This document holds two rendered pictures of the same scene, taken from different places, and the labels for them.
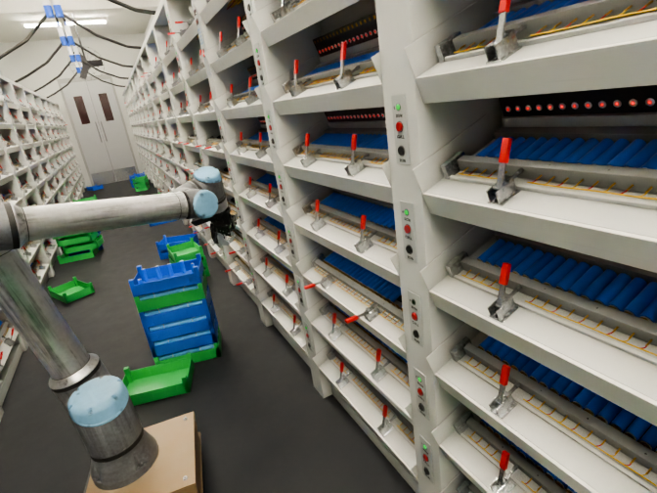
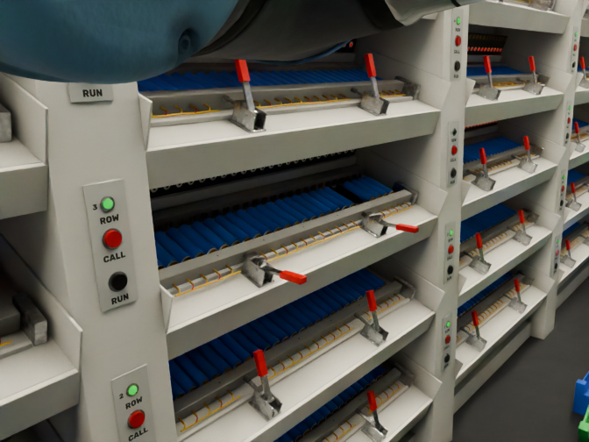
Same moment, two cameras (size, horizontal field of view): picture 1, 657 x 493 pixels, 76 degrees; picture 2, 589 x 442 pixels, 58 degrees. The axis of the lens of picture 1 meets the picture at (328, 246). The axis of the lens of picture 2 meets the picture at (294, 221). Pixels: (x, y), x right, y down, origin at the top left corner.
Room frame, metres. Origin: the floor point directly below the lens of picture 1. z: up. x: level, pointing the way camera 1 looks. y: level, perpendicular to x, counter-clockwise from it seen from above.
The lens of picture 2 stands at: (1.45, 0.64, 0.79)
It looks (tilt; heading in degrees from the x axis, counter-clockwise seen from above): 15 degrees down; 247
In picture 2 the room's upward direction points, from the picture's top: 2 degrees counter-clockwise
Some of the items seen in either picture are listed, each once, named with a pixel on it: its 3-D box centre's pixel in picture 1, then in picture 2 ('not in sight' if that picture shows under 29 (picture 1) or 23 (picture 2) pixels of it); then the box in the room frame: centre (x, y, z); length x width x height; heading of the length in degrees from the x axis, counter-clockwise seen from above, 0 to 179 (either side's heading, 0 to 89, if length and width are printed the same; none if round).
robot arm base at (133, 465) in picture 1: (121, 450); not in sight; (1.03, 0.71, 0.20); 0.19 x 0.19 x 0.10
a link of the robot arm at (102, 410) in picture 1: (104, 413); not in sight; (1.03, 0.72, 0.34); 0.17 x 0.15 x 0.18; 41
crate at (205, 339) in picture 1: (185, 333); not in sight; (1.86, 0.76, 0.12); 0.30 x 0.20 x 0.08; 100
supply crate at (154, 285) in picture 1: (168, 274); not in sight; (1.86, 0.76, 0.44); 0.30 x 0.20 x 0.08; 100
